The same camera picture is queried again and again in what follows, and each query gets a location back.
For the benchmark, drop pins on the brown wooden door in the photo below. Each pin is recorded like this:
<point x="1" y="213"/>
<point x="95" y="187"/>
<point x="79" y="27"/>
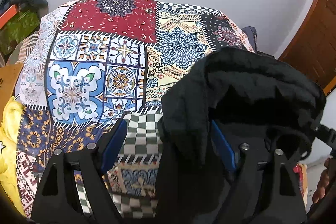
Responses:
<point x="312" y="50"/>

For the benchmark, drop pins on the purple grey backpack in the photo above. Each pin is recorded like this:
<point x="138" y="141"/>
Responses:
<point x="251" y="35"/>

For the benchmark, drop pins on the brown cardboard box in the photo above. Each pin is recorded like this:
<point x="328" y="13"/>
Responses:
<point x="8" y="77"/>

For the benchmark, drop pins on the orange box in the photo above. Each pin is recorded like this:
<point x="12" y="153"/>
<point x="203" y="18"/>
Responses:
<point x="8" y="14"/>

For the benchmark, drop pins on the patchwork patterned bedspread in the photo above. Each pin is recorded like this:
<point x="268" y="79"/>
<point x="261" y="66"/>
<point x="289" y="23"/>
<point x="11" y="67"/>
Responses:
<point x="97" y="61"/>

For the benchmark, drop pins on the black zip hoodie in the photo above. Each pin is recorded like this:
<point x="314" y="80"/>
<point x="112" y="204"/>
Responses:
<point x="247" y="95"/>

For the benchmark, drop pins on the yellow printed garment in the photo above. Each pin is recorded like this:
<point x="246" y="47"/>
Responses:
<point x="10" y="122"/>

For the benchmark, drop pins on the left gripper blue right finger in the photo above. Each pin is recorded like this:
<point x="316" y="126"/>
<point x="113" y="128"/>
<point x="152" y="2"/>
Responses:
<point x="240" y="158"/>

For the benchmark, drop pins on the person right hand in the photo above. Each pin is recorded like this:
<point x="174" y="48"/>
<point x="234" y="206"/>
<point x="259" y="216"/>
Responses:
<point x="323" y="183"/>

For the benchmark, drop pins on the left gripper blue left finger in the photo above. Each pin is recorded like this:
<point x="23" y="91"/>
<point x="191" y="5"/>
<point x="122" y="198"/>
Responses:
<point x="95" y="160"/>

